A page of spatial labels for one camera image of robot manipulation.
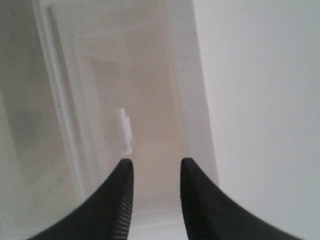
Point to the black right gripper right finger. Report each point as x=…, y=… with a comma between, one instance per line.
x=209, y=214

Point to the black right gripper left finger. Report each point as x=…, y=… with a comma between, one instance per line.
x=105, y=215

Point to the clear drawer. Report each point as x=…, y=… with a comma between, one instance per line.
x=133, y=77

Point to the white plastic drawer cabinet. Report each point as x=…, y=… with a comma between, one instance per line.
x=39, y=178

